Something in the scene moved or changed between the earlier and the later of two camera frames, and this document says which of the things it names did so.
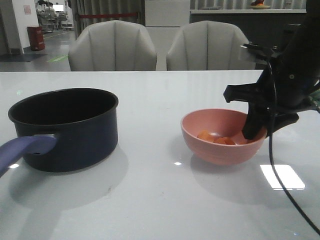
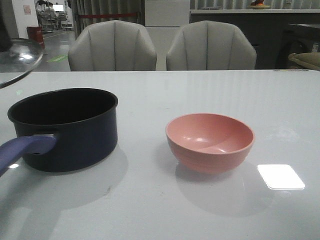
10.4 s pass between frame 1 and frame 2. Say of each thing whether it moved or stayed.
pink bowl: moved
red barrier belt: stayed
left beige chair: stayed
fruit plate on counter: stayed
